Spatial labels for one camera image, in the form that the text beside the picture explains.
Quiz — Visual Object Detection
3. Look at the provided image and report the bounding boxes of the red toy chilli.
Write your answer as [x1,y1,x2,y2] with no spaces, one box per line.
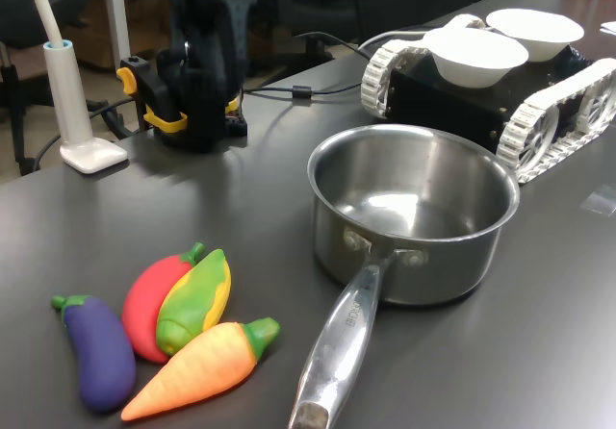
[120,241,206,364]

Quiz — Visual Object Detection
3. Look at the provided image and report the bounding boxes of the green yellow toy corn cob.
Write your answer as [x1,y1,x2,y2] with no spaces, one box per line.
[155,248,233,357]

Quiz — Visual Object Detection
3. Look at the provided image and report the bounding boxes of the black vehicle with white tracks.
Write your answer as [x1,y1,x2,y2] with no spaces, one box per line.
[360,13,616,185]

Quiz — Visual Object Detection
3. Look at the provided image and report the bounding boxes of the black yellow clamp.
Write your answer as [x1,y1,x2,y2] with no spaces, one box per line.
[116,56,189,135]

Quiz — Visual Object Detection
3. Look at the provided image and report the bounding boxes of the orange toy carrot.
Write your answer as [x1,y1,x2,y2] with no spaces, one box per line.
[119,316,281,422]

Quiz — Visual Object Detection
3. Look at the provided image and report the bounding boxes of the white bowl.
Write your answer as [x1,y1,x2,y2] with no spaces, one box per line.
[485,8,585,63]
[422,28,529,88]

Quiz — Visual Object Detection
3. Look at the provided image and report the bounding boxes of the white gooseneck desk lamp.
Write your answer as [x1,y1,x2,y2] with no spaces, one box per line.
[23,0,130,175]

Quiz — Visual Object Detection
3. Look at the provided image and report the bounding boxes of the purple toy aubergine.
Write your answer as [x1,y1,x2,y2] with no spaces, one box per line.
[51,294,138,413]

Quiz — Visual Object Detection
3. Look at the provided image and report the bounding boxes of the clear tape patch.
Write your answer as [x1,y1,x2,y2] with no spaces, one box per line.
[579,184,616,216]

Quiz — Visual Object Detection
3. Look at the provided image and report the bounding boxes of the black cable with ferrite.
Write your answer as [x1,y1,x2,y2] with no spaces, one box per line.
[243,31,381,108]

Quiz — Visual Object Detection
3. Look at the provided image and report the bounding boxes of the steel pan with long handle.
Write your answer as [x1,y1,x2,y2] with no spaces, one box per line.
[288,123,522,429]

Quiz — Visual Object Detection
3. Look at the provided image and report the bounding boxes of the white post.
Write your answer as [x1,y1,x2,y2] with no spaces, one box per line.
[103,0,130,70]

